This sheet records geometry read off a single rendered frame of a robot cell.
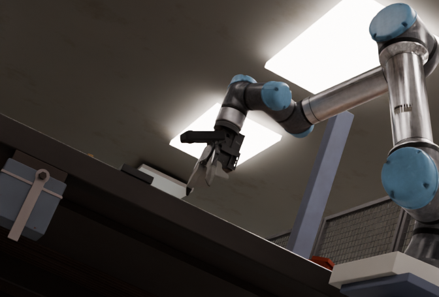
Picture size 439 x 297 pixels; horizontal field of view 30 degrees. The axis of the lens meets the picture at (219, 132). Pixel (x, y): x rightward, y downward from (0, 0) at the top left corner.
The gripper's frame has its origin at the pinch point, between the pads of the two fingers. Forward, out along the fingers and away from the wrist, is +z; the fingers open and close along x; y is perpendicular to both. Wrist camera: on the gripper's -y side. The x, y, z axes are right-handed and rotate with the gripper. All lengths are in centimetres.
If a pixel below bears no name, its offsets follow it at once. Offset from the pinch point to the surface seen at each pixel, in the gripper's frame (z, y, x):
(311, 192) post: -85, 111, 167
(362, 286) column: 17, 30, -43
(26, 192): 25, -41, -23
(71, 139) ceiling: -205, 46, 634
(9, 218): 31, -42, -23
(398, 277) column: 17, 29, -57
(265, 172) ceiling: -205, 200, 464
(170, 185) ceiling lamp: -196, 155, 595
